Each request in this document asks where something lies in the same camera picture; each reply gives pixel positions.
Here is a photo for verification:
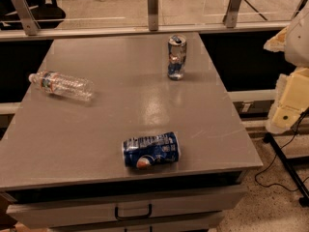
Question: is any crushed blue Pepsi can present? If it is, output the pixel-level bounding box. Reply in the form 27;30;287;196
122;131;181;169

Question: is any grey cabinet drawer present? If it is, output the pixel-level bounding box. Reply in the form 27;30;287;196
7;185;246;228

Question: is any left metal rail bracket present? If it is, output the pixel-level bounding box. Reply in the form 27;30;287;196
11;0;41;36

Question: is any black drawer handle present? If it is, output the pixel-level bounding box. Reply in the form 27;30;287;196
114;204;153;221

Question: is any clear plastic water bottle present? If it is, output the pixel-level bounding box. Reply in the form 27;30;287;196
28;71;94;102

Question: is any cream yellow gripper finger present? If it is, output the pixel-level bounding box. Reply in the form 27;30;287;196
266;67;309;134

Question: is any black stand leg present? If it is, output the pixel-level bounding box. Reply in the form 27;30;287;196
263;132;309;207

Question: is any right metal rail bracket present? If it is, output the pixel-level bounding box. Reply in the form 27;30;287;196
223;0;241;28

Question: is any middle metal rail bracket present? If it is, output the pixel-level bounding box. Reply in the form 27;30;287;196
147;0;158;31

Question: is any black floor cable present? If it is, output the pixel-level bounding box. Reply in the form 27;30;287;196
254;109;309;192

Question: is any metal rail bracket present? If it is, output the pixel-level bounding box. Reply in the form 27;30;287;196
11;0;41;36
223;0;241;28
147;0;158;31

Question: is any upright silver blue can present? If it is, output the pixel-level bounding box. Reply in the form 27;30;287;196
168;34;187;80

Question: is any black office chair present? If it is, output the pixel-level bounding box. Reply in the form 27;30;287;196
0;0;66;30

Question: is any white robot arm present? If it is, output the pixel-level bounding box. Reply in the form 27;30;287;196
264;7;309;134

